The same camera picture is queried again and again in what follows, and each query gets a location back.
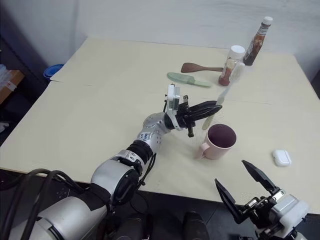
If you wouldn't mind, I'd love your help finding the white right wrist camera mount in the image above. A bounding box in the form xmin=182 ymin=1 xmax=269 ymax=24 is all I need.
xmin=271 ymin=194 xmax=310 ymax=236

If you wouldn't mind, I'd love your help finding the brown wooden spatula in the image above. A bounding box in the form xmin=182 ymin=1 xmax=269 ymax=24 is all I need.
xmin=180 ymin=62 xmax=224 ymax=74

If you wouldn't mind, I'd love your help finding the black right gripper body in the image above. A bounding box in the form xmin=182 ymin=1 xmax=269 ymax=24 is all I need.
xmin=237 ymin=186 xmax=285 ymax=225

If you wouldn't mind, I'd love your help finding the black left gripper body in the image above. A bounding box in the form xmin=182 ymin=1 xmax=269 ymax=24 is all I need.
xmin=175 ymin=95 xmax=198 ymax=138

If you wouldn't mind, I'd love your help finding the pale green plastic knife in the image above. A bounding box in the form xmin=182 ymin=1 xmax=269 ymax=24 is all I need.
xmin=166 ymin=72 xmax=213 ymax=88

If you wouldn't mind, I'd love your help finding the small white-capped sauce bottle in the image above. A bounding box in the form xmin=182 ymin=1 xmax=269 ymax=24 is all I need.
xmin=218 ymin=45 xmax=246 ymax=87

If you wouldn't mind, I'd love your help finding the white earbuds case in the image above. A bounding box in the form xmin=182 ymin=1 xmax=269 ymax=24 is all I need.
xmin=271 ymin=149 xmax=293 ymax=167

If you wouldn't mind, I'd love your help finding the pink mug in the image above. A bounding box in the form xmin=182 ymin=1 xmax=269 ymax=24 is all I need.
xmin=194 ymin=123 xmax=237 ymax=160

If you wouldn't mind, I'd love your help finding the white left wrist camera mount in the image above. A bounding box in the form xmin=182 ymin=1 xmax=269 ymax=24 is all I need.
xmin=163 ymin=84 xmax=185 ymax=132

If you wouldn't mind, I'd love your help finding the tall white-capped sauce bottle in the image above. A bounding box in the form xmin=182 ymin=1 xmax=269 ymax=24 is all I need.
xmin=242 ymin=16 xmax=273 ymax=67

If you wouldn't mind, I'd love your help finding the brown cardboard box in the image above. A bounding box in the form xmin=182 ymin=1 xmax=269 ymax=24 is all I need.
xmin=0 ymin=69 xmax=26 ymax=105

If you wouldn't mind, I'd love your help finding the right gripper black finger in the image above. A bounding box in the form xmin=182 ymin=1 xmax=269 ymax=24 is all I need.
xmin=214 ymin=178 xmax=247 ymax=225
xmin=241 ymin=160 xmax=278 ymax=194

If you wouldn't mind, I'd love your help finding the blue bowl stack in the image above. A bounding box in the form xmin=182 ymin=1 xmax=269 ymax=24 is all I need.
xmin=43 ymin=63 xmax=65 ymax=80

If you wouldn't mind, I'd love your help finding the dark rounded shape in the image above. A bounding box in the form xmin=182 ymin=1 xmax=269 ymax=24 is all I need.
xmin=182 ymin=211 xmax=210 ymax=240
xmin=109 ymin=214 xmax=153 ymax=240

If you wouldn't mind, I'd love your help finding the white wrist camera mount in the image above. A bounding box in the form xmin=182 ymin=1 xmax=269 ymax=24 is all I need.
xmin=271 ymin=194 xmax=310 ymax=236
xmin=163 ymin=84 xmax=185 ymax=132

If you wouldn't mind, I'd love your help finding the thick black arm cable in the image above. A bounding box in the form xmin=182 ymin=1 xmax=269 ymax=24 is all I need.
xmin=0 ymin=168 xmax=87 ymax=240

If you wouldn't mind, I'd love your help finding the thin black forearm cable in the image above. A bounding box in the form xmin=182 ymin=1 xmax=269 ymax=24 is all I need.
xmin=136 ymin=152 xmax=157 ymax=187

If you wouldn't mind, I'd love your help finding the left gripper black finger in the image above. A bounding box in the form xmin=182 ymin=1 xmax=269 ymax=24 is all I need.
xmin=193 ymin=105 xmax=224 ymax=122
xmin=189 ymin=100 xmax=218 ymax=114

